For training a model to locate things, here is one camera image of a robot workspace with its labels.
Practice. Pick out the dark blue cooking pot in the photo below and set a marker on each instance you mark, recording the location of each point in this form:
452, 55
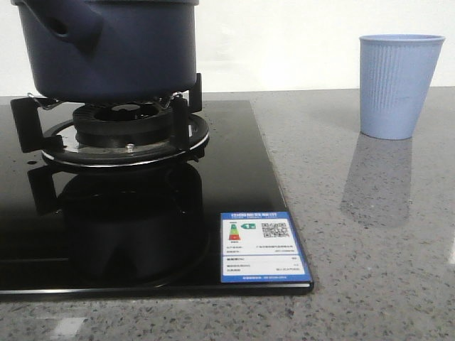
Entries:
110, 51

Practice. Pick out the light blue ribbed cup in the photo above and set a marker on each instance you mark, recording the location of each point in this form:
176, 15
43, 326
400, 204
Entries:
395, 74

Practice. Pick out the black right burner pot stand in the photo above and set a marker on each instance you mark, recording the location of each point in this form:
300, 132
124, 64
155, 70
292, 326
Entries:
116, 135

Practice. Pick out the black glass gas stove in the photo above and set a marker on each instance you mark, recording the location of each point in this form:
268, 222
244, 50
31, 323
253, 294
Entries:
151, 231

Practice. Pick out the blue energy label sticker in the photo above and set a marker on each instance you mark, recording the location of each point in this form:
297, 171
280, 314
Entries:
260, 247

